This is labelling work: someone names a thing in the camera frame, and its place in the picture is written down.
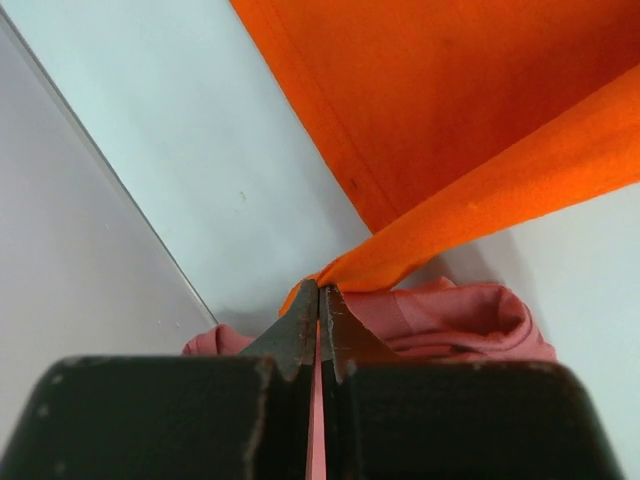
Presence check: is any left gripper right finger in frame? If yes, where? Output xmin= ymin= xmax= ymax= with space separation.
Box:
xmin=318 ymin=286 xmax=623 ymax=479

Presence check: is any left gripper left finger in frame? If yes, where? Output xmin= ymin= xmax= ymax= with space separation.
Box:
xmin=1 ymin=281 xmax=319 ymax=479

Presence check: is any folded pink t shirt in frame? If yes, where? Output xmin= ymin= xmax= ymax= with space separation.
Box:
xmin=184 ymin=278 xmax=556 ymax=479

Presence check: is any orange t shirt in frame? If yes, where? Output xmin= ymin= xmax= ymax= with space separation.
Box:
xmin=233 ymin=1 xmax=639 ymax=293

